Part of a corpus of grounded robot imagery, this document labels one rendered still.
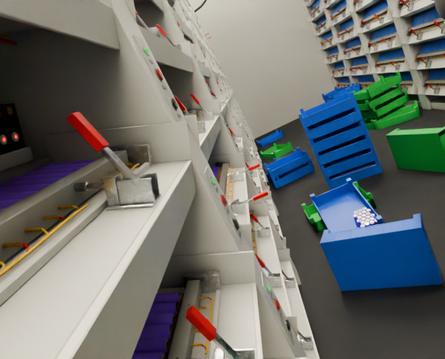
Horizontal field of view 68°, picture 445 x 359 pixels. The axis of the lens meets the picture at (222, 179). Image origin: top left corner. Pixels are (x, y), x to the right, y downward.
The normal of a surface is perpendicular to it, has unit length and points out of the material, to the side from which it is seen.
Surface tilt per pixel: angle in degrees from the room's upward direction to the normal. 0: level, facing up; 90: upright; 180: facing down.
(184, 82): 90
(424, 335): 0
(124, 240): 21
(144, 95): 90
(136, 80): 90
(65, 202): 111
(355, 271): 90
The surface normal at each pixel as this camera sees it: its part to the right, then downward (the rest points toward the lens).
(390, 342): -0.44, -0.87
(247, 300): -0.10, -0.96
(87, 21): 0.99, -0.08
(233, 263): -0.04, 0.27
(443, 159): -0.85, 0.48
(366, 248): -0.43, 0.43
